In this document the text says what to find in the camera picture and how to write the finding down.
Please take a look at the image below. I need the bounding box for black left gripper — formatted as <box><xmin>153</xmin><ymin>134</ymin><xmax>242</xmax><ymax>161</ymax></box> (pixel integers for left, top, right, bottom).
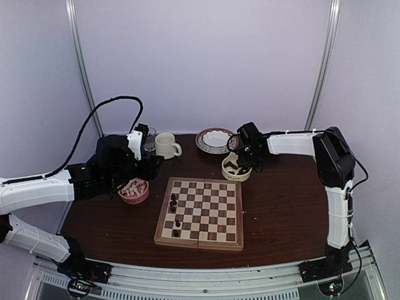
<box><xmin>106</xmin><ymin>151</ymin><xmax>164</xmax><ymax>191</ymax></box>

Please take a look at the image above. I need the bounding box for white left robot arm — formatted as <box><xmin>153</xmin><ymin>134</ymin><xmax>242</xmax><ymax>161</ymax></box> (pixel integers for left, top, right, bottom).
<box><xmin>1</xmin><ymin>134</ymin><xmax>164</xmax><ymax>278</ymax></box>

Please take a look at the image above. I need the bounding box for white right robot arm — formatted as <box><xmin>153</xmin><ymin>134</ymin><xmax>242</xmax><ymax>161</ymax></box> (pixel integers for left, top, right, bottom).
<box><xmin>234</xmin><ymin>122</ymin><xmax>356</xmax><ymax>276</ymax></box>

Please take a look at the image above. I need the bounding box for wooden chess board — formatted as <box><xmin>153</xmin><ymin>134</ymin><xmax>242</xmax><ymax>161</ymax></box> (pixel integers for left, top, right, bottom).
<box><xmin>154</xmin><ymin>177</ymin><xmax>244</xmax><ymax>251</ymax></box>

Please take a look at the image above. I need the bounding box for cream cat-ear bowl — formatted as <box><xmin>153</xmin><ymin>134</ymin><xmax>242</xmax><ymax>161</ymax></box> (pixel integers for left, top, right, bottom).
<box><xmin>221</xmin><ymin>152</ymin><xmax>253</xmax><ymax>182</ymax></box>

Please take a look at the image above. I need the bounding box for pink bowl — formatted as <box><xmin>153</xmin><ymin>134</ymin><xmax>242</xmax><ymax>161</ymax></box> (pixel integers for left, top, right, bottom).
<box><xmin>118</xmin><ymin>178</ymin><xmax>149</xmax><ymax>205</ymax></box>

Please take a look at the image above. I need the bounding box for white scalloped bowl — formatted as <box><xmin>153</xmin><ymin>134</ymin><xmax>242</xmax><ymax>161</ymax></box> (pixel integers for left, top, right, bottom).
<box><xmin>201</xmin><ymin>130</ymin><xmax>230</xmax><ymax>148</ymax></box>

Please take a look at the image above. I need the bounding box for clear drinking glass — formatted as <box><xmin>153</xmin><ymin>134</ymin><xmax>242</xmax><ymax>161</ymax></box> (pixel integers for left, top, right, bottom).
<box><xmin>143</xmin><ymin>127</ymin><xmax>157</xmax><ymax>152</ymax></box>

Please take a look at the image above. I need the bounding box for cream ribbed mug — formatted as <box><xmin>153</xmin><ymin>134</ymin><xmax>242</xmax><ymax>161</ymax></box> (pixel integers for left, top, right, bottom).
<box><xmin>155</xmin><ymin>132</ymin><xmax>182</xmax><ymax>159</ymax></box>

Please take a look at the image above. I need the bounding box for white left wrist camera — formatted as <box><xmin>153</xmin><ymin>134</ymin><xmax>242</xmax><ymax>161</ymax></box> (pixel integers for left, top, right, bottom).
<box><xmin>127</xmin><ymin>123</ymin><xmax>149</xmax><ymax>161</ymax></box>

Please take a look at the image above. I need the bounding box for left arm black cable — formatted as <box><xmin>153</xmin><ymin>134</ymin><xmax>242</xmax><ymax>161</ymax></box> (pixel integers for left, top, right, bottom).
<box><xmin>0</xmin><ymin>96</ymin><xmax>144</xmax><ymax>184</ymax></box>

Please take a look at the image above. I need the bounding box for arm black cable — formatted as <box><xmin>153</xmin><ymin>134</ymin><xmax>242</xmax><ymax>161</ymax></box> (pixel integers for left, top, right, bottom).
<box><xmin>224</xmin><ymin>129</ymin><xmax>369</xmax><ymax>282</ymax></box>
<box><xmin>0</xmin><ymin>96</ymin><xmax>144</xmax><ymax>184</ymax></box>

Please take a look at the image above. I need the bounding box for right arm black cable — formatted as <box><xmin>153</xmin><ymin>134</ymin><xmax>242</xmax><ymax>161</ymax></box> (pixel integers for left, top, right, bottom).
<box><xmin>224</xmin><ymin>129</ymin><xmax>369</xmax><ymax>282</ymax></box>

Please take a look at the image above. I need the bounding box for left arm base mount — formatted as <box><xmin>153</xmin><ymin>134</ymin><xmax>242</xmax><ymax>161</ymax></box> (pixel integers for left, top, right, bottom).
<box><xmin>56</xmin><ymin>260</ymin><xmax>112</xmax><ymax>284</ymax></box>

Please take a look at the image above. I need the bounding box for aluminium front rail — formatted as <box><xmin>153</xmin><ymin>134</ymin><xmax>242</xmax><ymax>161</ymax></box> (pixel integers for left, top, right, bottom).
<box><xmin>22</xmin><ymin>244</ymin><xmax>389</xmax><ymax>299</ymax></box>

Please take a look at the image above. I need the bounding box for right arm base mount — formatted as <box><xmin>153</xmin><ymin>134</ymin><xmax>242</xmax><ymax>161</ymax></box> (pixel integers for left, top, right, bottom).
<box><xmin>298</xmin><ymin>258</ymin><xmax>353</xmax><ymax>283</ymax></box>

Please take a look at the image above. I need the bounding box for left aluminium frame post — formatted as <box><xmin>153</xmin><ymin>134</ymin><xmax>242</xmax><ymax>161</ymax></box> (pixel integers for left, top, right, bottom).
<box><xmin>64</xmin><ymin>0</ymin><xmax>105</xmax><ymax>140</ymax></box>

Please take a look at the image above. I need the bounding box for aluminium frame post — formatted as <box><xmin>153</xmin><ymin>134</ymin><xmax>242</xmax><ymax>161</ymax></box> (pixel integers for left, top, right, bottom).
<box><xmin>64</xmin><ymin>0</ymin><xmax>105</xmax><ymax>140</ymax></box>
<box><xmin>304</xmin><ymin>0</ymin><xmax>341</xmax><ymax>131</ymax></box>

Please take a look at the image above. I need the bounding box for right aluminium frame post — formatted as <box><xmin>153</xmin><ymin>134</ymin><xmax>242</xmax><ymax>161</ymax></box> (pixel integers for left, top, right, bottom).
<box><xmin>304</xmin><ymin>0</ymin><xmax>341</xmax><ymax>131</ymax></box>

